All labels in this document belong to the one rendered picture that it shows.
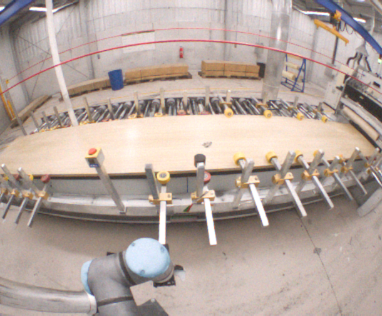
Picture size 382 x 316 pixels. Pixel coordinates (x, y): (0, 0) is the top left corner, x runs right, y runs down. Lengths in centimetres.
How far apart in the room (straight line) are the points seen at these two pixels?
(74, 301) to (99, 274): 45
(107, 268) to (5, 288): 49
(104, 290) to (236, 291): 143
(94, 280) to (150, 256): 15
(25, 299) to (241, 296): 156
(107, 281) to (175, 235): 144
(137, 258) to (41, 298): 53
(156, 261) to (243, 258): 146
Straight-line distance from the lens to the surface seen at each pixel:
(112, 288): 39
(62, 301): 81
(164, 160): 112
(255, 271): 178
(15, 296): 76
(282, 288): 188
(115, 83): 626
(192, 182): 118
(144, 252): 37
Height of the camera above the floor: 165
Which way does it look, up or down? 42 degrees down
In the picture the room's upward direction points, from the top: straight up
